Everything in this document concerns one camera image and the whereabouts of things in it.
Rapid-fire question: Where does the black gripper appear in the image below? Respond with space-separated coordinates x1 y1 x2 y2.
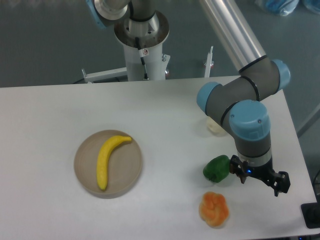
229 155 291 197

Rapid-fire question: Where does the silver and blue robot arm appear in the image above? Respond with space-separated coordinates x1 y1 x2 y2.
87 0 291 195

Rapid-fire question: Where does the beige round plate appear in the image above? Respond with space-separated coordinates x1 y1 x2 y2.
73 129 143 199

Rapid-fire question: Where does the yellow banana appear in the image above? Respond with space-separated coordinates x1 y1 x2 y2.
96 135 132 191

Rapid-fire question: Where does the green bell pepper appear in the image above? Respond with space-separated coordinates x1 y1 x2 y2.
202 155 230 183

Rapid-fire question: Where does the orange knotted bread roll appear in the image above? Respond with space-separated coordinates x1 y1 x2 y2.
198 191 230 227

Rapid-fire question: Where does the black device at table edge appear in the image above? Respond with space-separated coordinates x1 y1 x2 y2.
300 202 320 229

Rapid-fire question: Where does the white garlic bulb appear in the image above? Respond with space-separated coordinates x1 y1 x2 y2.
206 116 227 136

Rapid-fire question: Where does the blue plastic bag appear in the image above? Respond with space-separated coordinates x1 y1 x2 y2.
254 0 320 17

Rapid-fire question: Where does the white right support bracket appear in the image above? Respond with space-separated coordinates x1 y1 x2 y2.
203 46 214 78

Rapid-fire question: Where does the white support bracket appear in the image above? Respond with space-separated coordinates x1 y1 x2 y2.
81 67 127 83
203 46 214 78

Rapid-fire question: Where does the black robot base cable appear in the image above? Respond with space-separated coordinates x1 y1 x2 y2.
134 36 150 81

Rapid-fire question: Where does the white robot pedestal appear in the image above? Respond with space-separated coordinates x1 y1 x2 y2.
114 10 170 81

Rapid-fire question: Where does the white left support bracket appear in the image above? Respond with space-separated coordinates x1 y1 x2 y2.
81 67 127 83

